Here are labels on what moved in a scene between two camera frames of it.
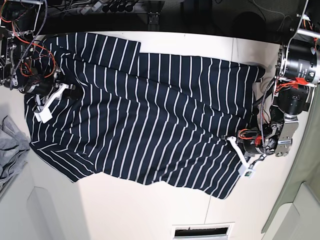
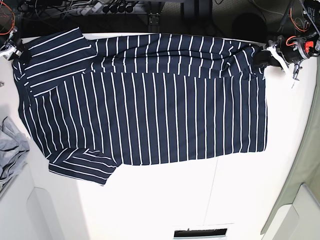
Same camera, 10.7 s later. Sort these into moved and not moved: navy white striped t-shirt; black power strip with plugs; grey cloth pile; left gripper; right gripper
Moved: right gripper; left gripper; navy white striped t-shirt
Not moved: grey cloth pile; black power strip with plugs
